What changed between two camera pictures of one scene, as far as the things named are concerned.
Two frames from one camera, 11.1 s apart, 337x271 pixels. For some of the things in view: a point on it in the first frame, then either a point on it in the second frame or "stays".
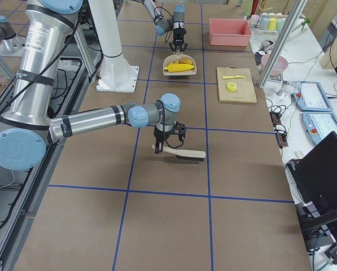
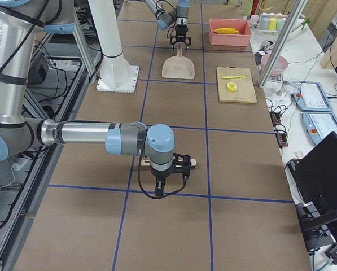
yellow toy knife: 227,77 stays
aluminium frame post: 296,10 stays
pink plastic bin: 229,32 stays
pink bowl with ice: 280,65 stays
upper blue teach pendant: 309,96 stays
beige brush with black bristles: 184,154 to 179,162
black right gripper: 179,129 to 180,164
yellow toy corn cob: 177,67 to 226,30
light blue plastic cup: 264,21 stays
